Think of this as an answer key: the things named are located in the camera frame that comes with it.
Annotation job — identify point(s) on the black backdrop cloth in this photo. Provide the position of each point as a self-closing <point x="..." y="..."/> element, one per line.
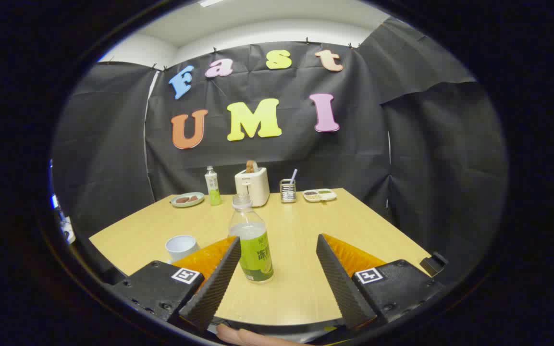
<point x="401" y="144"/>

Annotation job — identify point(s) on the white cup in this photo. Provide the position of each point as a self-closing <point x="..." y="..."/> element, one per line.
<point x="180" y="245"/>

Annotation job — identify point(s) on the cream toaster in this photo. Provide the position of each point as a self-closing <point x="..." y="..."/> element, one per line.
<point x="257" y="185"/>

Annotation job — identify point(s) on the blue lit screen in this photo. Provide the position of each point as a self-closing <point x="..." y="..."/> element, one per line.
<point x="55" y="201"/>

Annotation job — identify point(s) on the small capped green bottle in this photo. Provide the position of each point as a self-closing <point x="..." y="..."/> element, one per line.
<point x="213" y="187"/>

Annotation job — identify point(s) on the pale green plate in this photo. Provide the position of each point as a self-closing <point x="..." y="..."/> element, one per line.
<point x="188" y="204"/>

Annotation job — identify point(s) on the bread slice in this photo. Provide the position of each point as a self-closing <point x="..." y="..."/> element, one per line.
<point x="250" y="166"/>

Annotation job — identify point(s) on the purple utensil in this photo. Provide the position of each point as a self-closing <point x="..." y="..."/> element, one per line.
<point x="294" y="175"/>

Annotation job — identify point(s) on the ceiling light panel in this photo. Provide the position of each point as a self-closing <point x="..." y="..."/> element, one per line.
<point x="209" y="2"/>

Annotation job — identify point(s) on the green label juice bottle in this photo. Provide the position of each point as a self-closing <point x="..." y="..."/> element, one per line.
<point x="255" y="254"/>

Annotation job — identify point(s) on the metal utensil holder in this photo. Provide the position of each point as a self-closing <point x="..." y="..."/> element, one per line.
<point x="287" y="192"/>

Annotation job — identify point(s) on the wooden table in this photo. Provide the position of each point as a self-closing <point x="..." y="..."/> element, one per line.
<point x="296" y="226"/>

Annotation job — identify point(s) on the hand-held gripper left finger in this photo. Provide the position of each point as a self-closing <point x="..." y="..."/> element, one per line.
<point x="214" y="288"/>

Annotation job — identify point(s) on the divided food tray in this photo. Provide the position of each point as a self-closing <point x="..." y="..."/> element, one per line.
<point x="320" y="199"/>

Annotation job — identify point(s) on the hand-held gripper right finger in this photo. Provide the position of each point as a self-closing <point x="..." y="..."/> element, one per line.
<point x="341" y="288"/>

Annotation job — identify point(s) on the white device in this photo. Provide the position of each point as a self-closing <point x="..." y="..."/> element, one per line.
<point x="68" y="231"/>

